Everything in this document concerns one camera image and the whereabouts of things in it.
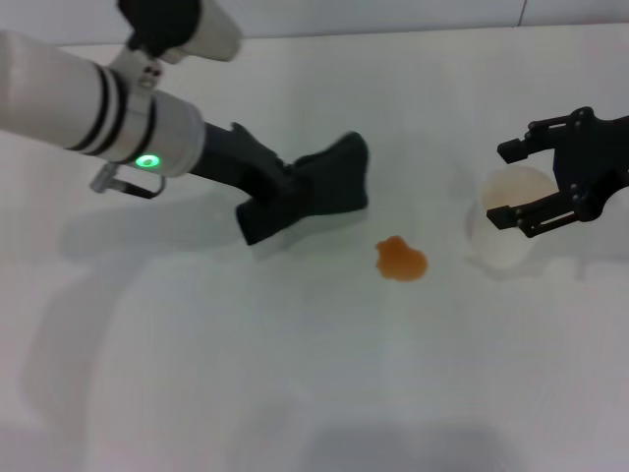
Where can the orange liquid stain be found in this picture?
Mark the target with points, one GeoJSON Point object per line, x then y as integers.
{"type": "Point", "coordinates": [400, 263]}

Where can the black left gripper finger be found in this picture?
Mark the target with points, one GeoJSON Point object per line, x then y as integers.
{"type": "Point", "coordinates": [270, 186]}

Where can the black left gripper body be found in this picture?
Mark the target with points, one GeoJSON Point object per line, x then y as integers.
{"type": "Point", "coordinates": [231, 152]}

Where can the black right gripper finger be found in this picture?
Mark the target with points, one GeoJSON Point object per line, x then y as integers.
{"type": "Point", "coordinates": [540, 218]}
{"type": "Point", "coordinates": [513, 150]}

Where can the dark blue rag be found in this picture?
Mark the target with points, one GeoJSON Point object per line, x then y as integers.
{"type": "Point", "coordinates": [334, 182]}

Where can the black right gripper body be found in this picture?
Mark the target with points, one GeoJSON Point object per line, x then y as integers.
{"type": "Point", "coordinates": [589, 157]}

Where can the white paper cup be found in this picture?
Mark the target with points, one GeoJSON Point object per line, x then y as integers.
{"type": "Point", "coordinates": [506, 246]}

